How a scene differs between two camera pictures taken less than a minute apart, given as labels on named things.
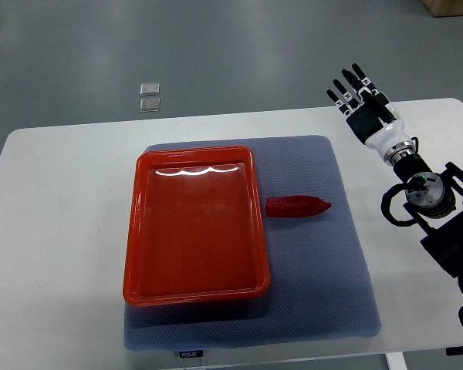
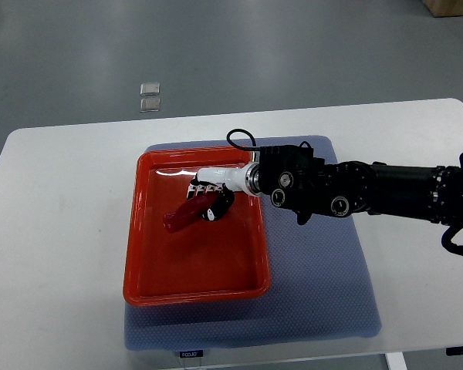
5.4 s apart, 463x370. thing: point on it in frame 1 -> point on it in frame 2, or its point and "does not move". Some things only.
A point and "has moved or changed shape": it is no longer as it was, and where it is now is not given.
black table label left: x=191 y=354 does not move
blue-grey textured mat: x=315 y=289 does not move
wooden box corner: x=452 y=8 does not move
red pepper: x=290 y=206 has moved or changed shape
